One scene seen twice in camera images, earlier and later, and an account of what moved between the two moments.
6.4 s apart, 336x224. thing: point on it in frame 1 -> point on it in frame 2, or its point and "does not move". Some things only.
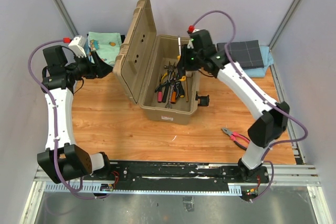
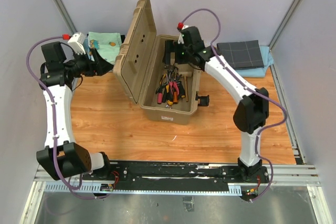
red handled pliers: [233, 135] -> [172, 81]
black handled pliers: [169, 82] does not move
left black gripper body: [84, 68] does not move
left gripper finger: [103, 68] does not move
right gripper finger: [182, 68] -> [166, 58]
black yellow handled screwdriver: [180, 91] does not move
